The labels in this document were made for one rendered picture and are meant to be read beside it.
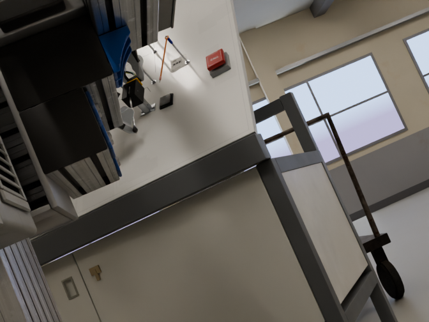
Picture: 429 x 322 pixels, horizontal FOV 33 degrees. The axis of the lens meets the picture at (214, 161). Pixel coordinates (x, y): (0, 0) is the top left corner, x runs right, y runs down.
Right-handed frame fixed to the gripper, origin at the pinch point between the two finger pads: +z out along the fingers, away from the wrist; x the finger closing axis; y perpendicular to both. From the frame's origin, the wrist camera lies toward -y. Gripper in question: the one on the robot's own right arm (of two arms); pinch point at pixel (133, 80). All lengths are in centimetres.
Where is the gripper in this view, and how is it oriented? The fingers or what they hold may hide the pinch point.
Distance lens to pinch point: 196.4
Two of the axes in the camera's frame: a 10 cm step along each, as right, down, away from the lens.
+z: 4.6, 8.3, 3.2
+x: -8.6, 3.4, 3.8
